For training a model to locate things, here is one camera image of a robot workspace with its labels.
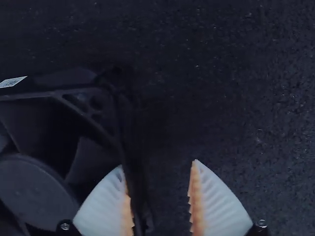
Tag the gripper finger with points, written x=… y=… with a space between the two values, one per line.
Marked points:
x=216 y=209
x=103 y=209

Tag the black square fan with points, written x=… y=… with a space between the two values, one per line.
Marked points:
x=49 y=137

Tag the black mat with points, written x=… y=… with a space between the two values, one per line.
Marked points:
x=209 y=73

